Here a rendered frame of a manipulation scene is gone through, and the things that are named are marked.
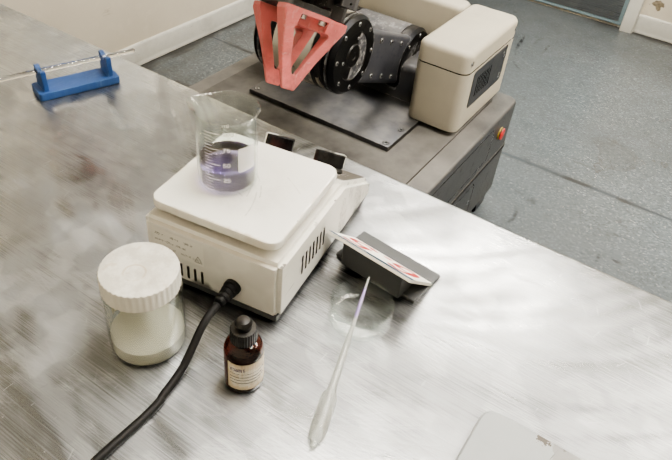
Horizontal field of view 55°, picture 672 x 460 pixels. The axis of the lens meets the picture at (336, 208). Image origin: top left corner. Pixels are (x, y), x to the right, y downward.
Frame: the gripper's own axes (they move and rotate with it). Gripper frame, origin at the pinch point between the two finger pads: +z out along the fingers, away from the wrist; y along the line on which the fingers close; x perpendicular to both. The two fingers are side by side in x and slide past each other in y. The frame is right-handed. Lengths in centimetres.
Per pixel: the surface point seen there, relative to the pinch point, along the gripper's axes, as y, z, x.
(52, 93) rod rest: -26.9, 9.9, -15.8
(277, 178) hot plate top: 9.5, 8.2, -2.4
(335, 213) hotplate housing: 10.3, 10.1, 3.9
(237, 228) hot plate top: 13.9, 11.9, -6.9
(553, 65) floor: -138, -36, 186
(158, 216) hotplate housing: 7.7, 13.6, -11.1
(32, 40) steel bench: -43.5, 5.3, -17.3
